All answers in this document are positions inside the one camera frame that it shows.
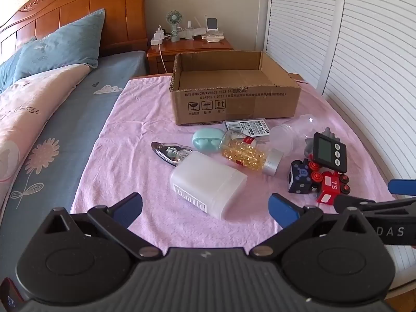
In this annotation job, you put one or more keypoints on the clear bottle of golden capsules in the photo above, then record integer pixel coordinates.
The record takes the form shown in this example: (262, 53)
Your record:
(247, 154)

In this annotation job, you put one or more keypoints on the white power strip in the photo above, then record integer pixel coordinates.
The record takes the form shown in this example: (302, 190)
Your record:
(156, 41)

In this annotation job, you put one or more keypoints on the white remote control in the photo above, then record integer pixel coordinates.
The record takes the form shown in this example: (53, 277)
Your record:
(213, 39)

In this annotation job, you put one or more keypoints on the blue pillow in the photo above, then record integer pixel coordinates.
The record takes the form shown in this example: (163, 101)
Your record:
(61, 45)
(6, 68)

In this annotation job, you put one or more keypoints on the white charger plug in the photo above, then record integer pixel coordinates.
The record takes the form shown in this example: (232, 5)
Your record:
(160, 32)

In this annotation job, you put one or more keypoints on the blue toy train car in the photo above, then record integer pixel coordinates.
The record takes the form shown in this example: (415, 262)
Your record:
(300, 177)

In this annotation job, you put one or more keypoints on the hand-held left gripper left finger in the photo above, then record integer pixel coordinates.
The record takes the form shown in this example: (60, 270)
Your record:
(128, 208)

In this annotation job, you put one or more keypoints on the clear correction tape dispenser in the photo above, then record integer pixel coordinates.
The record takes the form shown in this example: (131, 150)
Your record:
(172, 152)

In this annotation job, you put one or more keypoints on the grey toy figure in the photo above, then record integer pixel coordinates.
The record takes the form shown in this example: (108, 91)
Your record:
(308, 146)

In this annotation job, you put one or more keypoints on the white louvered door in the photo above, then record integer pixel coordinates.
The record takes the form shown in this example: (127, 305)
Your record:
(373, 55)
(302, 22)

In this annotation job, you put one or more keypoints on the blue floral bed sheet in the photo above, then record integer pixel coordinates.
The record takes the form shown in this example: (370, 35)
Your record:
(65, 117)

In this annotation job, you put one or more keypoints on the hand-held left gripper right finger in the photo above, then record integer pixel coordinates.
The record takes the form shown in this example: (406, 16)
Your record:
(282, 211)

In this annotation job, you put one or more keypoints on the black digital timer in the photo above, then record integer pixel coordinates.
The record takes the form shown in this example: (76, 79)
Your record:
(326, 151)

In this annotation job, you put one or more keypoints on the white printed card packet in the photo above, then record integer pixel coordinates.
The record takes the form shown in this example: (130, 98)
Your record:
(250, 126)

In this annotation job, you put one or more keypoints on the pink quilt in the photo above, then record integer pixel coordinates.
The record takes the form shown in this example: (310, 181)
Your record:
(26, 104)

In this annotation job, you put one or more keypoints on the green desk fan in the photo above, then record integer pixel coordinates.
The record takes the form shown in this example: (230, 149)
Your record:
(174, 19)

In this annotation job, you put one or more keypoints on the white charging dock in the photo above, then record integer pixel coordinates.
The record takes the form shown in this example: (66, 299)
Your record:
(191, 33)

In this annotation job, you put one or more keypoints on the wooden nightstand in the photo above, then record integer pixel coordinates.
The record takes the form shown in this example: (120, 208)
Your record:
(195, 46)

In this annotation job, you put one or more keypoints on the brown cardboard box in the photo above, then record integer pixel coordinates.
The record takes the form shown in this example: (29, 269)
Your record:
(227, 100)

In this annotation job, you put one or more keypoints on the white standing screen device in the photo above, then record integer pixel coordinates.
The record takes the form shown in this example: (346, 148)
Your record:
(212, 24)

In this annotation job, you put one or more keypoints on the wooden headboard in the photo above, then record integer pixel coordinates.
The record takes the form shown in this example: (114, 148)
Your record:
(81, 6)

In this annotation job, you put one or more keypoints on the white plastic bottle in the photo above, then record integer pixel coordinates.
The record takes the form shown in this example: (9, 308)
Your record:
(204, 178)

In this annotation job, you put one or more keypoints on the mint green earbud case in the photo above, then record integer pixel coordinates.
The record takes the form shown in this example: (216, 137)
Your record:
(206, 139)

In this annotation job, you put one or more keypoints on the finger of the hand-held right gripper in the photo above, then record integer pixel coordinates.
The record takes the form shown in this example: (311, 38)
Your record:
(351, 201)
(403, 188)

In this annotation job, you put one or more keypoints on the red toy train car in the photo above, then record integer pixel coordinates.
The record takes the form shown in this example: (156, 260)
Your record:
(330, 185)

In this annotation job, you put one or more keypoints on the clear plastic container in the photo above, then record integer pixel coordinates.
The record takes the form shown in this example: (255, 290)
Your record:
(286, 136)

